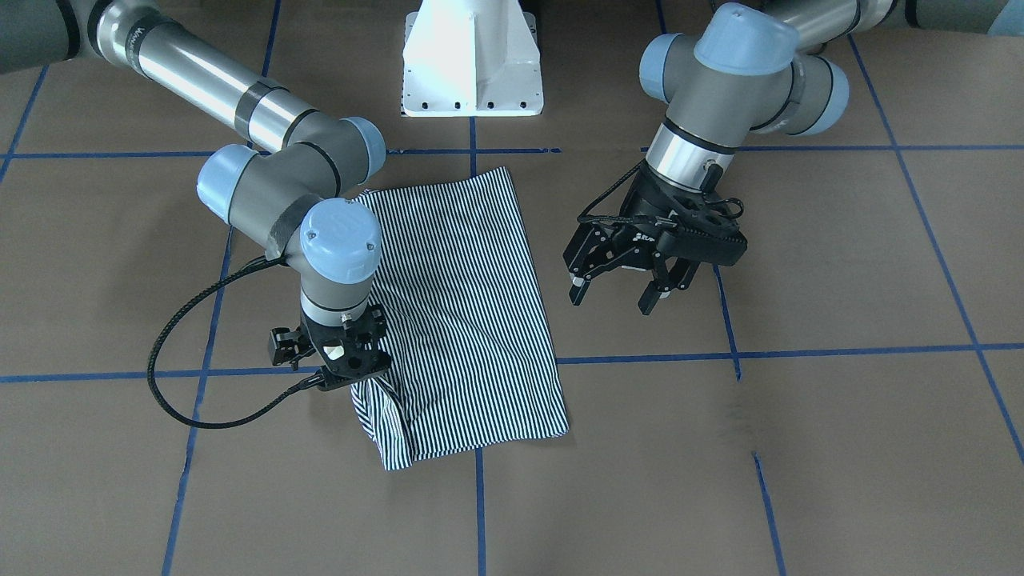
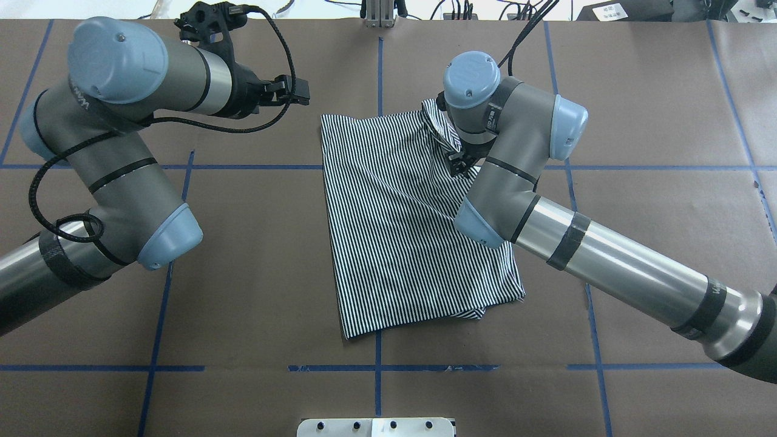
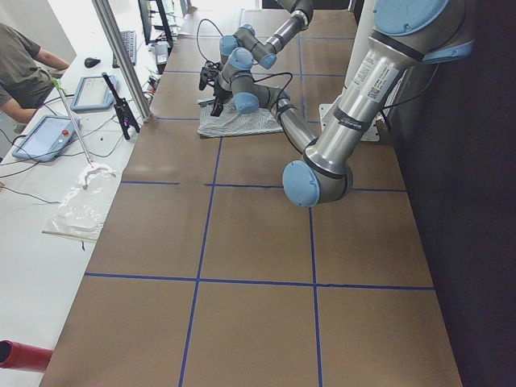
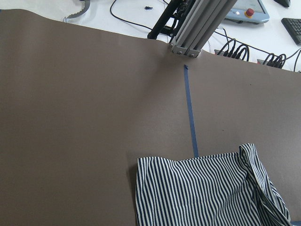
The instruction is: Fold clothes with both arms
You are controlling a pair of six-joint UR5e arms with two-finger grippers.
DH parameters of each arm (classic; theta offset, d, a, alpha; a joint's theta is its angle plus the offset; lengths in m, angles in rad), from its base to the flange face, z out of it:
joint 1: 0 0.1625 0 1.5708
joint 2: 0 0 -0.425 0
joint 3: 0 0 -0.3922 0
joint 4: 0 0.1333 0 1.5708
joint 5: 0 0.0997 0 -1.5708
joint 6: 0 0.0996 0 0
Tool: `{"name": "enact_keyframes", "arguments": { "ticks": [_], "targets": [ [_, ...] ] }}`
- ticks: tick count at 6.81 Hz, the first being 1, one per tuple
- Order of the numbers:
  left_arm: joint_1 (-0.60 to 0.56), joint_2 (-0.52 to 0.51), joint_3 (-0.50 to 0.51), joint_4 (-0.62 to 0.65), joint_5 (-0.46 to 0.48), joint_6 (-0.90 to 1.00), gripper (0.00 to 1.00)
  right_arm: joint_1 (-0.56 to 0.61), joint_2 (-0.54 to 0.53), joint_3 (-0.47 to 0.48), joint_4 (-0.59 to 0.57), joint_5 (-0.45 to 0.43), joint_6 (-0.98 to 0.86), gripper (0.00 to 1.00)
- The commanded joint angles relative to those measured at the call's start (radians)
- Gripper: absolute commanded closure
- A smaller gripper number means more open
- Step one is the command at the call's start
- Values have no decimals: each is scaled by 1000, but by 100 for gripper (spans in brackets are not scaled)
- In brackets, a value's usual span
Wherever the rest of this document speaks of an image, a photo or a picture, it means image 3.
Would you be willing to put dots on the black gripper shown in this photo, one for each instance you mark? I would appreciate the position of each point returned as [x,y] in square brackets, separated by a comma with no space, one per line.
[220,96]

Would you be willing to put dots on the blue white striped polo shirt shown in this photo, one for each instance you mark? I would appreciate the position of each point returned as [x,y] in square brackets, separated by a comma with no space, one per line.
[230,123]

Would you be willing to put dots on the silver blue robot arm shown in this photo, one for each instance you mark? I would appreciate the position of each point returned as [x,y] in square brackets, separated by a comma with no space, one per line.
[265,54]
[404,34]

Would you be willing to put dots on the black spare gripper stand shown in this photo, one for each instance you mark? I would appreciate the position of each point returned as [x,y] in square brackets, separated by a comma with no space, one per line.
[122,110]

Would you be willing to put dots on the black keyboard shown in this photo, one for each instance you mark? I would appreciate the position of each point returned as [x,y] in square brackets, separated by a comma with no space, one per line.
[129,42]

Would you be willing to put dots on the black monitor stand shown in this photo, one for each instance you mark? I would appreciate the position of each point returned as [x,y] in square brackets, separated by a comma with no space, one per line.
[155,22]

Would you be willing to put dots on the far blue teach pendant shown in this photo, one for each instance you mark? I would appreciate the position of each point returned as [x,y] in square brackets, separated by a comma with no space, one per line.
[92,94]

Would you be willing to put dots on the blue teach pendant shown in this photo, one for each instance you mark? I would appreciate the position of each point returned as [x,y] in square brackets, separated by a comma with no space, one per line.
[46,140]
[92,94]

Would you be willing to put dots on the black computer mouse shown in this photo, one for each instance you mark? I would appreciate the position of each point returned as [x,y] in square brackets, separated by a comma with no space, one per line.
[90,62]

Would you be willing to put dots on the silver reacher grabber stick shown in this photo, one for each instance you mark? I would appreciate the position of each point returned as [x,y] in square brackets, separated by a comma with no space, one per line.
[93,168]

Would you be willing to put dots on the near blue teach pendant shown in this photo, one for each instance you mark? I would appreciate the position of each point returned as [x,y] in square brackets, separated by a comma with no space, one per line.
[46,140]

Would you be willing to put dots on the clear plastic bag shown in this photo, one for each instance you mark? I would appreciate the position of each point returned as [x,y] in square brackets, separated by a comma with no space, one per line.
[83,212]

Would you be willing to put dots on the seated person grey t-shirt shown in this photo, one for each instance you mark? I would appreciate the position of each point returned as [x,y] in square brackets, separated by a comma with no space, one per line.
[24,84]

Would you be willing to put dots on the thin wooden stick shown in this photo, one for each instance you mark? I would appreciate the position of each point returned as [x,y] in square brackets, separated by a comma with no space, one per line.
[70,236]

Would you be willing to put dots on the red cylinder tube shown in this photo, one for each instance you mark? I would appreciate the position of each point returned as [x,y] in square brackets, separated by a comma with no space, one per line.
[24,357]

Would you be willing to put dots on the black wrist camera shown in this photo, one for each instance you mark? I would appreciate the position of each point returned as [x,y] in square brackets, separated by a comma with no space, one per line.
[208,75]

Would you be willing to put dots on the aluminium frame post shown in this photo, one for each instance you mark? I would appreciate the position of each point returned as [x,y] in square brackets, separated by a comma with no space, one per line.
[111,30]

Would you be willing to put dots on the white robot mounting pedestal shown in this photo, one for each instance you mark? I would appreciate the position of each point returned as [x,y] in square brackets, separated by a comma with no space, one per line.
[359,51]

